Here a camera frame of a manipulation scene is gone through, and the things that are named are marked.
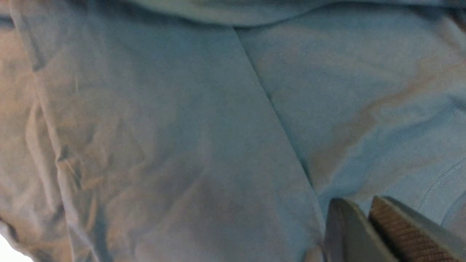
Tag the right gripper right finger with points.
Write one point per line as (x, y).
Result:
(411, 236)

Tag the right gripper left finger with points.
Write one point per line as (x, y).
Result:
(350, 237)

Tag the gray long sleeve shirt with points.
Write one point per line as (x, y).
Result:
(220, 130)

